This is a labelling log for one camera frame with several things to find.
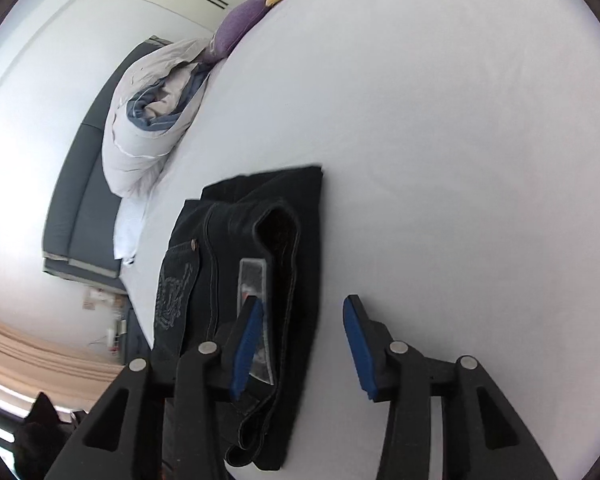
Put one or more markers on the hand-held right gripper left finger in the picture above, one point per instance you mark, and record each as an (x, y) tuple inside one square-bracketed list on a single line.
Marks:
[(247, 350)]

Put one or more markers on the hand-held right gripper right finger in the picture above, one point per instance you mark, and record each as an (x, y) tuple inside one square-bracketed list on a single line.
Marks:
[(360, 350)]

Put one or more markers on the black pants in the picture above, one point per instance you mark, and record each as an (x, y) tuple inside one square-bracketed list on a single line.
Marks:
[(300, 270)]

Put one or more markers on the pale bedside clutter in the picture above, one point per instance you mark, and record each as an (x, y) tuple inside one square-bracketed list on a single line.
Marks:
[(97, 300)]

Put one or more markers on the white pillow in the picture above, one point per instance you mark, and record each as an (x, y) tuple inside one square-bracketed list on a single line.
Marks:
[(127, 230)]

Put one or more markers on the beige curtain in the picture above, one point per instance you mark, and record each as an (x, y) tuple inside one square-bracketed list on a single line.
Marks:
[(40, 355)]

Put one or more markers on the bed with white sheet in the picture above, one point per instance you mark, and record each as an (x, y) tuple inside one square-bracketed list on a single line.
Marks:
[(455, 160)]

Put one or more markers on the dark cloth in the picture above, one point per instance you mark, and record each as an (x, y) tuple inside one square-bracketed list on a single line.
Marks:
[(45, 440)]

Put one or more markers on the rolled white duvet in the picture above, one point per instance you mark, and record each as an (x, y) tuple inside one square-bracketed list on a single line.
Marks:
[(130, 160)]

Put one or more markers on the grey upholstered headboard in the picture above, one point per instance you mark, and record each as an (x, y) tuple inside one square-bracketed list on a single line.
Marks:
[(80, 200)]

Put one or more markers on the purple cushion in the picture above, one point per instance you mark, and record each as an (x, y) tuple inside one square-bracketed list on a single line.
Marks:
[(235, 25)]

